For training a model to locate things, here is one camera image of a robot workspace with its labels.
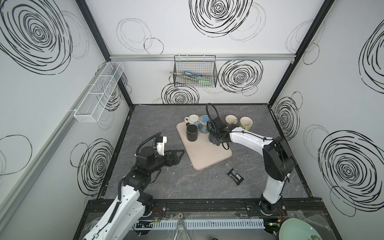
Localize cream white mug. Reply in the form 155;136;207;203
184;114;200;124

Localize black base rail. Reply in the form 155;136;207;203
83;196;326;218

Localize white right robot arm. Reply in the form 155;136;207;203
206;103;296;216

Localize blue butterfly mug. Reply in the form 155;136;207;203
199;115;210;134

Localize light green mug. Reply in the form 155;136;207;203
240;117;253;131

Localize utensils in wire basket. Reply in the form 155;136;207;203
173;71;213;87

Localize white wire shelf basket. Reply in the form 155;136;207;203
74;62;124;123

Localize black mug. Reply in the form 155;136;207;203
186;123;199;142

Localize white slotted cable duct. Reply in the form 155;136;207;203
133;219;265;231

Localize beige plastic tray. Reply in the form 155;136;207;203
176;123;232;171

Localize black snack packet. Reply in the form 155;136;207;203
227;168;244;186

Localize light green plate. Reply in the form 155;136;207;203
279;218;322;240

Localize dark green mug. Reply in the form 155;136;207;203
209;134;221;146

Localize grey mug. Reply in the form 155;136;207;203
225;115;238;126

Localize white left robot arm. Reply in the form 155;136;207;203
83;132;185;240

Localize black wire basket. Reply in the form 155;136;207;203
172;55;218;88

